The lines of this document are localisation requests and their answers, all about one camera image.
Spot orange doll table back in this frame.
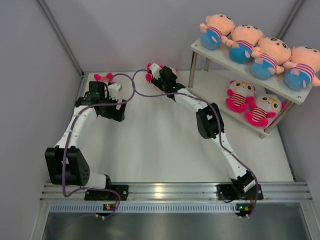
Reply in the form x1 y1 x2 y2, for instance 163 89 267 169
199 13 236 50

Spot white two-tier shelf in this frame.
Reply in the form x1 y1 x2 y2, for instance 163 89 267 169
187 37 316 139

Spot white slotted cable duct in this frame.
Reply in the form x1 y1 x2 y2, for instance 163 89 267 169
50 202 251 214

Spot white doll glasses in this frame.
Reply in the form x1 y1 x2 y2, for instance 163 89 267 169
244 94 286 128

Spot aluminium front rail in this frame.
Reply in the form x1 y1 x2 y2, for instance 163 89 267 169
40 182 313 203

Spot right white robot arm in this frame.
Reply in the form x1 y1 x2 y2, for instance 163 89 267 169
146 63 260 199

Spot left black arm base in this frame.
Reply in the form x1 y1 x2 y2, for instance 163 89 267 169
84 184 129 201

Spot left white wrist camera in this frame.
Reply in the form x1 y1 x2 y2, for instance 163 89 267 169
107 83 122 100

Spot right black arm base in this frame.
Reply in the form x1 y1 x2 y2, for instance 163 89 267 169
216 183 264 202

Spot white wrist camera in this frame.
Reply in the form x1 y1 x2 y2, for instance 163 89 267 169
149 63 162 79
107 83 122 100

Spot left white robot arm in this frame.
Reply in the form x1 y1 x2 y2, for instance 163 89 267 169
44 81 126 200

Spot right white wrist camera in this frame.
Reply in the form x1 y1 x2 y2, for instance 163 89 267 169
149 63 162 79

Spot orange doll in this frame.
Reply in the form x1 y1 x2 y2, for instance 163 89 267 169
283 46 320 91
222 24 264 64

